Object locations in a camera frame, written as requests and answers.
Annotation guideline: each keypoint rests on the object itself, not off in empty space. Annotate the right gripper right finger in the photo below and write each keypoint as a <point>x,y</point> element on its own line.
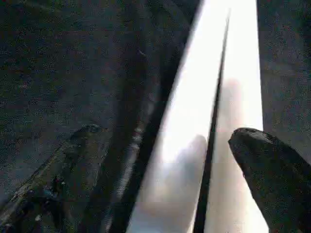
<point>277,179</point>

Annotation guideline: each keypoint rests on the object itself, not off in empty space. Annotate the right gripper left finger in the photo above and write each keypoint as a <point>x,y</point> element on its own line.
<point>53,189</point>

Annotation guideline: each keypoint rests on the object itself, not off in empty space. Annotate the black plastic mat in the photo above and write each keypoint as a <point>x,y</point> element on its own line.
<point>73,58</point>

